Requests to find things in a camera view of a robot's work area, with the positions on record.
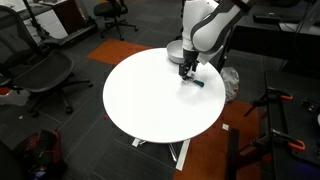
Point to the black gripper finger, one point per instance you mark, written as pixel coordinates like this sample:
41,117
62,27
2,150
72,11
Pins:
193,67
182,71

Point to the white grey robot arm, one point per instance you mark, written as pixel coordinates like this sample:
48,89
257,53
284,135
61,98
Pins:
206,30

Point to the white round bowl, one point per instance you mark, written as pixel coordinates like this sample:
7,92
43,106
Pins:
174,51

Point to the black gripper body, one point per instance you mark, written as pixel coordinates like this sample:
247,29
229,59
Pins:
190,57

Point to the black mesh office chair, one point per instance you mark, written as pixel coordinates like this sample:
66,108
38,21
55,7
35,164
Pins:
43,71

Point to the black swivel office chair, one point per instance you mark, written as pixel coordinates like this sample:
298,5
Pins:
108,9

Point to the black upright beam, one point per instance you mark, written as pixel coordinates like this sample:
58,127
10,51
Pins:
232,153

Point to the white table base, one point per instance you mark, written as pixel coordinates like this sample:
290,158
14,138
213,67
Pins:
183,155

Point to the white plastic bag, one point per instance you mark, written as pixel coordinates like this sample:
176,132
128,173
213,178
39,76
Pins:
230,83

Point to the dark brown cabinet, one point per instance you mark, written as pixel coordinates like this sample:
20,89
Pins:
68,15

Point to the white low cabinet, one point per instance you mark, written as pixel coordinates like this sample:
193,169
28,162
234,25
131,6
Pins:
50,23

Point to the black electric scooter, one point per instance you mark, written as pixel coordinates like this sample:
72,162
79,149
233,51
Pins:
70,37

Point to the black office desk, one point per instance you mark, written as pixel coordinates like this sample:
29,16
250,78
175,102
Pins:
266,36

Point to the black work table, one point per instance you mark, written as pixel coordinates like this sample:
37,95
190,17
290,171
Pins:
286,113

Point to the black keyboard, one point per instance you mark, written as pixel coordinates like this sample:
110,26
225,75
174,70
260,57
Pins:
275,18

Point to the small white paper tag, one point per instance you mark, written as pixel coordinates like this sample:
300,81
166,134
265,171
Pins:
225,126

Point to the black robot stand pole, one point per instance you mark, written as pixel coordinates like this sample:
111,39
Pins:
222,60

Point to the teal whiteboard marker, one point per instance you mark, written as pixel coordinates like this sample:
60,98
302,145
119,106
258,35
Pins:
199,83

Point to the red black tool bag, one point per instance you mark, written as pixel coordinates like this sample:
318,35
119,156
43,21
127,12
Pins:
41,153

